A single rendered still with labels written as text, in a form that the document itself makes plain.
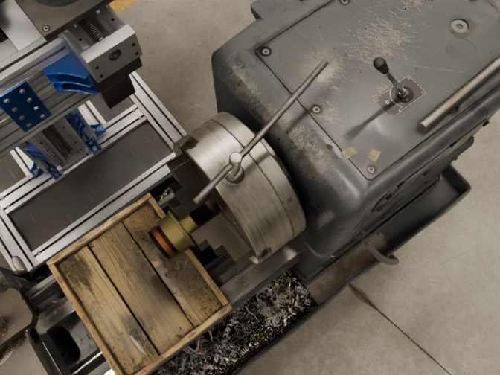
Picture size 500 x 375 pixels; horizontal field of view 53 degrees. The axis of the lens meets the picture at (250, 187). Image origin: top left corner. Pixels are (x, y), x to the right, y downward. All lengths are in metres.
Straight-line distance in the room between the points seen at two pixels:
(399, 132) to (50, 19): 0.81
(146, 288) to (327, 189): 0.54
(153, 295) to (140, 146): 0.99
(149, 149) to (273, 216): 1.22
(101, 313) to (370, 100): 0.78
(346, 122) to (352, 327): 1.31
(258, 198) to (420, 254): 1.42
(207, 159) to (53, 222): 1.25
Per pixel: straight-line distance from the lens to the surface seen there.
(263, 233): 0.97
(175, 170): 0.99
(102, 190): 2.09
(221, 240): 1.02
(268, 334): 1.54
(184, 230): 1.03
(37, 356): 1.22
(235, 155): 0.85
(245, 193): 0.93
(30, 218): 2.15
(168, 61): 2.56
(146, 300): 1.25
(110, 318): 1.27
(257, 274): 1.26
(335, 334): 2.14
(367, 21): 1.10
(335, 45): 1.06
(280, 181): 0.95
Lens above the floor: 2.11
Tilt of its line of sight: 71 degrees down
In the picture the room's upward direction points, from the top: straight up
